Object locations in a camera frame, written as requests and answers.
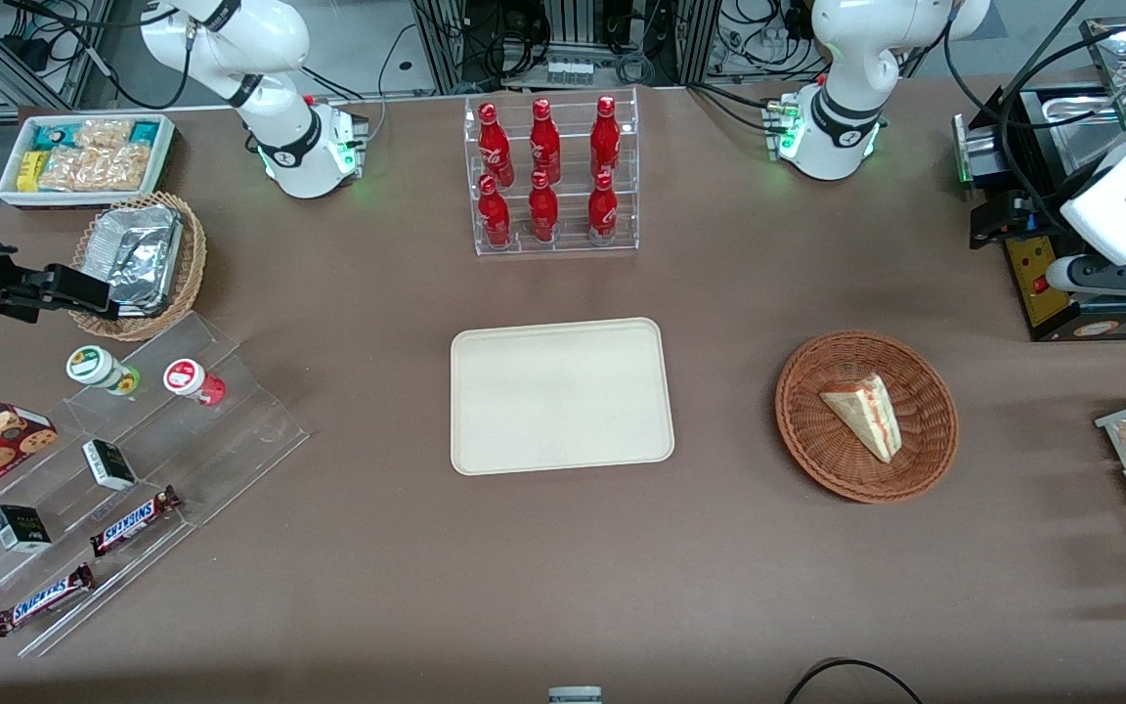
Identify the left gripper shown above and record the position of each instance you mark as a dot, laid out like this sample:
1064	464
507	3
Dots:
1016	217

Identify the triangular sandwich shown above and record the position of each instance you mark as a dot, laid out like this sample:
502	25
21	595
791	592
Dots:
866	416

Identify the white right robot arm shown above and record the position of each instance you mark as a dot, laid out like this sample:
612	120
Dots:
280	39

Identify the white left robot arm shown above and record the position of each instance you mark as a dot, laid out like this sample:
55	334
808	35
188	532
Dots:
846	59

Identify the light tan wicker basket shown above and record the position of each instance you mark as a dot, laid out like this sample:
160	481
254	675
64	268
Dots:
190	259

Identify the brown round wicker basket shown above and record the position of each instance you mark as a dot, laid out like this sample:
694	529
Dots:
807	435

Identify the beige rectangular tray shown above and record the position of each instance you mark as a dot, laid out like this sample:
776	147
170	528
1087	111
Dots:
563	396

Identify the green lidded yogurt cup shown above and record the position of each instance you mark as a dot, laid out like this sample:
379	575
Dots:
94	366

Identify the stacked aluminium foil containers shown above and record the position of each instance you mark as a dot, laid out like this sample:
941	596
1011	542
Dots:
133	256

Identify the white snack bin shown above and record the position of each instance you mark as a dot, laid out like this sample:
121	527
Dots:
11	191

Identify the yellow snack packet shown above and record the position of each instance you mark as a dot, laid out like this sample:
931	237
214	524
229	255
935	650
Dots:
30	170

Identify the clear bag of crackers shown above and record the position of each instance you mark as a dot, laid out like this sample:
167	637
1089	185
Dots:
99	168

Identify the red lidded yogurt cup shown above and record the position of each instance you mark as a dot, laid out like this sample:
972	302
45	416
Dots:
187	377

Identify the teal snack packet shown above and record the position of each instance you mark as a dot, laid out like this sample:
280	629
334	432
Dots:
55	135

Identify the small black carton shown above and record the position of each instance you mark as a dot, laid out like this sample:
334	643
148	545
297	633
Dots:
21	528
108	464

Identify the clear acrylic step shelf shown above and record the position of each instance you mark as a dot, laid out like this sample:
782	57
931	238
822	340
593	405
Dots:
231	440

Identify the Snickers chocolate bar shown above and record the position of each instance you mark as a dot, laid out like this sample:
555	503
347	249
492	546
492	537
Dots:
133	521
40	599

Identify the red cola bottle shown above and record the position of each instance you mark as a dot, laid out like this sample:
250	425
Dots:
544	142
543	208
494	213
602	207
494	142
605	137

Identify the clear acrylic bottle rack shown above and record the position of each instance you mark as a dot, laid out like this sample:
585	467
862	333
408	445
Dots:
573	240

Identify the white power strip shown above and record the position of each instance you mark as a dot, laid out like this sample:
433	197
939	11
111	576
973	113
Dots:
569	72

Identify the small grey device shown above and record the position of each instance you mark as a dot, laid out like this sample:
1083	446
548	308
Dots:
575	695

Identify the aluminium frame equipment rack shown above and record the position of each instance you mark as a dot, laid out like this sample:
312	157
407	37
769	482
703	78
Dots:
446	49

